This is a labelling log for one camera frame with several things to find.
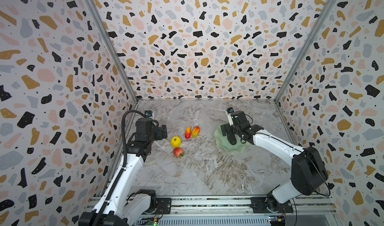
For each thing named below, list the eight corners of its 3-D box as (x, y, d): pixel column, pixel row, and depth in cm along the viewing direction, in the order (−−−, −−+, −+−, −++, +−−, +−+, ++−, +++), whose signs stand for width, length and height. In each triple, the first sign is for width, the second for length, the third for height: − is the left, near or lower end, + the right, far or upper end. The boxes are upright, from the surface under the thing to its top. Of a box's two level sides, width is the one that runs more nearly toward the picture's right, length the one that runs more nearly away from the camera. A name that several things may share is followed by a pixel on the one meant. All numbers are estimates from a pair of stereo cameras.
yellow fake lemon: (171, 148, 97) (170, 143, 92) (172, 141, 100) (171, 136, 95) (180, 148, 97) (179, 143, 92) (181, 141, 100) (180, 136, 95)
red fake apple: (173, 154, 94) (172, 150, 91) (177, 149, 96) (177, 145, 93) (180, 160, 92) (179, 156, 88) (185, 154, 94) (184, 151, 90)
